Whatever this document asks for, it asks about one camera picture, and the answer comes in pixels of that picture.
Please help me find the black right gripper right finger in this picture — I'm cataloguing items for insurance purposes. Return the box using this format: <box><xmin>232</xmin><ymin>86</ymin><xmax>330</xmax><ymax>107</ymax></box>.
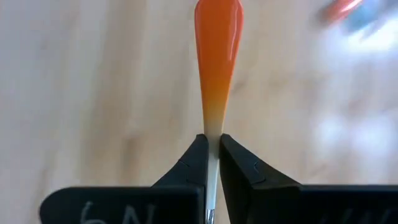
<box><xmin>219</xmin><ymin>133</ymin><xmax>398</xmax><ymax>224</ymax></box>

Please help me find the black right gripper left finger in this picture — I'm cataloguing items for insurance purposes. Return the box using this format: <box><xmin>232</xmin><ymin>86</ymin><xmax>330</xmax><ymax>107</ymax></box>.
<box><xmin>39</xmin><ymin>133</ymin><xmax>210</xmax><ymax>224</ymax></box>

